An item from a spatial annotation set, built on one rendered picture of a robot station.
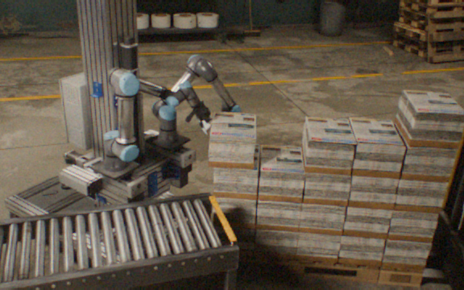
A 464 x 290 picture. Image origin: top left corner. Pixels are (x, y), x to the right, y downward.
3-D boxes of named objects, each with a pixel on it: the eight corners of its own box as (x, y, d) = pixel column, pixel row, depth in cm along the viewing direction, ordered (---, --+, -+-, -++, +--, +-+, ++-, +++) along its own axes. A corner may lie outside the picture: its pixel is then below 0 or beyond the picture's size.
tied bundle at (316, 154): (300, 146, 344) (304, 115, 334) (343, 149, 343) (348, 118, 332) (304, 173, 310) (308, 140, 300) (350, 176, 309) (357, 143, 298)
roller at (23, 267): (33, 227, 262) (32, 219, 260) (29, 288, 223) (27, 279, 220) (22, 229, 261) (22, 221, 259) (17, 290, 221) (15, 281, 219)
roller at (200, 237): (191, 203, 286) (187, 197, 283) (213, 254, 246) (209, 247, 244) (184, 208, 286) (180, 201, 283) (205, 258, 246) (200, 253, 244)
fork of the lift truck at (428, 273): (296, 262, 356) (296, 257, 354) (445, 275, 352) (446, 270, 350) (296, 271, 347) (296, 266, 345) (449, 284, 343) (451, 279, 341)
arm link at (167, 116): (163, 130, 336) (162, 113, 330) (156, 123, 347) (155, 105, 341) (179, 128, 341) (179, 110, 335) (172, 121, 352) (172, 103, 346)
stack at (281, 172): (215, 236, 384) (218, 140, 347) (367, 248, 379) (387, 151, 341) (210, 270, 349) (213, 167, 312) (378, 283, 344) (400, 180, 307)
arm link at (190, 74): (153, 117, 342) (202, 55, 339) (147, 109, 354) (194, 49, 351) (165, 126, 350) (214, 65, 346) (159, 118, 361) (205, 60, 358)
